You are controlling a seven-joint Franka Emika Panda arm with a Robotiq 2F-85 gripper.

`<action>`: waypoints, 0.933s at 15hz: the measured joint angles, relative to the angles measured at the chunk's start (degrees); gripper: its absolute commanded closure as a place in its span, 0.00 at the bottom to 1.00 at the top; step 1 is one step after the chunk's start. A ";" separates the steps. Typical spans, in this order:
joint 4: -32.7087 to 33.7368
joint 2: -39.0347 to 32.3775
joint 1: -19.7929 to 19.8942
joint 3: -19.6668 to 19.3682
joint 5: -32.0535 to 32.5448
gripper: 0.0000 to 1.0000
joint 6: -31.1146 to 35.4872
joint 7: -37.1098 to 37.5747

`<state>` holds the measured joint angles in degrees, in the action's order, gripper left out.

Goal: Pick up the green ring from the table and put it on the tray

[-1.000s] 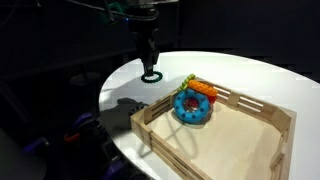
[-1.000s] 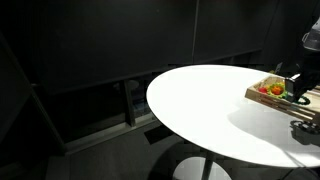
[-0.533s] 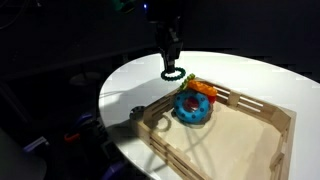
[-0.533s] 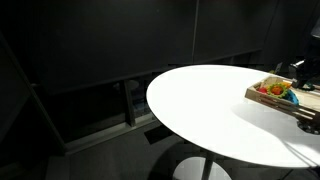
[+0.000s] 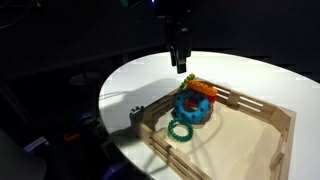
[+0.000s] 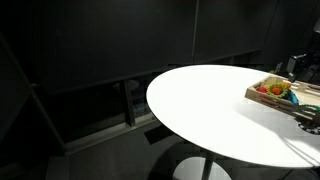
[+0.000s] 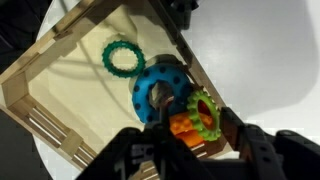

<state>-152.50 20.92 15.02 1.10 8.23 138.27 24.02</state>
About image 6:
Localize blue dotted ring toy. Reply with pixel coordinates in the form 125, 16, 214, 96
285, 89, 300, 106

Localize white table pedestal base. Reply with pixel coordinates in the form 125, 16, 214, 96
172, 151, 232, 180

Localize dark metal post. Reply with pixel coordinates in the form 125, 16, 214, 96
123, 79, 137, 128

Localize wooden slatted tray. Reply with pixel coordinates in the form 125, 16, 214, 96
244, 75, 320, 126

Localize light green gear ring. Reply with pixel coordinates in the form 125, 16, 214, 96
266, 82, 289, 100

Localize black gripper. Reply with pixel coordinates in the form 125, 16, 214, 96
286, 49, 320, 84

